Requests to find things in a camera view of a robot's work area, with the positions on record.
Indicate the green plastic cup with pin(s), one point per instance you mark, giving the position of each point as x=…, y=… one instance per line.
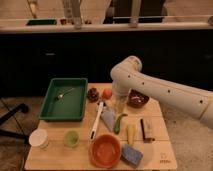
x=71, y=139

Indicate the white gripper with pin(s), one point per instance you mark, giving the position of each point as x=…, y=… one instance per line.
x=120, y=103

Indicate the white handled brush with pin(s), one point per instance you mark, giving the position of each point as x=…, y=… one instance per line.
x=95, y=125

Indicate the green plastic tray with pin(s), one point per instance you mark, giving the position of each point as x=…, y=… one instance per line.
x=71, y=107

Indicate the yellow corn cob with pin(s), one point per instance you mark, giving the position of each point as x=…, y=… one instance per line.
x=130, y=134

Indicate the grey blue cloth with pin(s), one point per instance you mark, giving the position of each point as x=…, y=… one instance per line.
x=108, y=117

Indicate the green tray on shelf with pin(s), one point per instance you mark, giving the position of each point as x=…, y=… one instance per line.
x=41, y=22

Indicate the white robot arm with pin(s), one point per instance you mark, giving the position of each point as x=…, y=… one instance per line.
x=127, y=75

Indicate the metal spoon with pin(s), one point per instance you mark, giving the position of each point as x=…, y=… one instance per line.
x=60, y=96

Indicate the dark red bowl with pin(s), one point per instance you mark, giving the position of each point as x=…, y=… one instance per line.
x=137, y=99

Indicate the orange fruit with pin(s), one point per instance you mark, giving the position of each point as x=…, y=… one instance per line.
x=107, y=93

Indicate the white plastic cup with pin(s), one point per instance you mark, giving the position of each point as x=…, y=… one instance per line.
x=39, y=138

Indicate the blue sponge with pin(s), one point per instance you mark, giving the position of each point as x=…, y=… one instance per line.
x=131, y=155

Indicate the orange plastic bowl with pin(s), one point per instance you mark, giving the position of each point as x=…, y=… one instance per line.
x=105, y=151

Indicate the dark grape bunch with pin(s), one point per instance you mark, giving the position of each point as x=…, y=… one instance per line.
x=93, y=95

